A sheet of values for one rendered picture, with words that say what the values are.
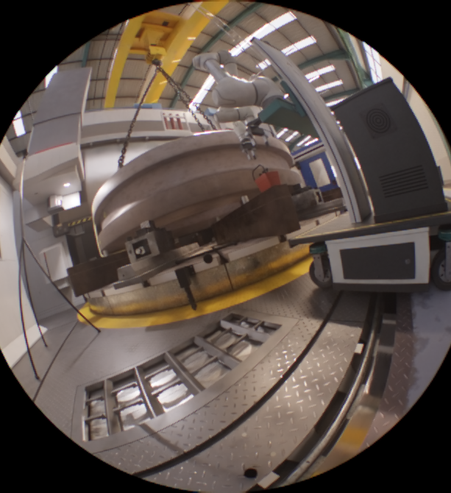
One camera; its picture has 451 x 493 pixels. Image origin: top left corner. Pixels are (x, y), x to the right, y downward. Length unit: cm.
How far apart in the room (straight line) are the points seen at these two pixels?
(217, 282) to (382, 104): 147
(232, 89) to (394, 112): 74
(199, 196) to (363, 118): 165
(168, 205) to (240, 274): 110
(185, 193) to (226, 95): 125
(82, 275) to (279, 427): 236
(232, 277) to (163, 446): 119
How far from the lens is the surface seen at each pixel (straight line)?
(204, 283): 136
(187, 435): 55
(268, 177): 136
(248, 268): 138
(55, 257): 432
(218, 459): 49
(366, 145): 78
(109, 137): 563
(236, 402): 56
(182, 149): 216
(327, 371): 57
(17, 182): 336
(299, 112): 106
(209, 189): 193
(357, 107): 83
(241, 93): 100
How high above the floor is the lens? 45
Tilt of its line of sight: 4 degrees down
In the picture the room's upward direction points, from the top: 18 degrees counter-clockwise
